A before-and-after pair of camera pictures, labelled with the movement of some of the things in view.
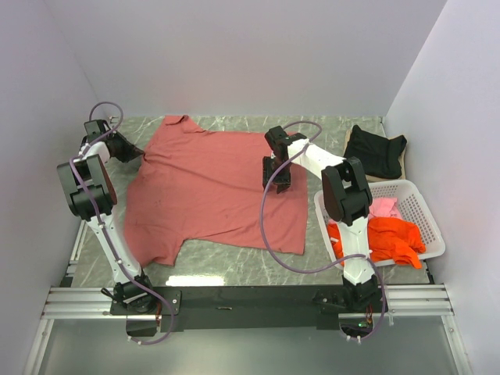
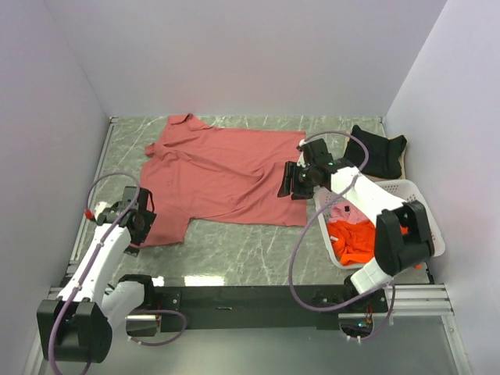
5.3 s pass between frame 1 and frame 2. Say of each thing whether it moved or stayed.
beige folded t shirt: stayed
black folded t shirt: stayed
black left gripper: moved
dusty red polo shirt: moved
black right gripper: moved
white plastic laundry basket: stayed
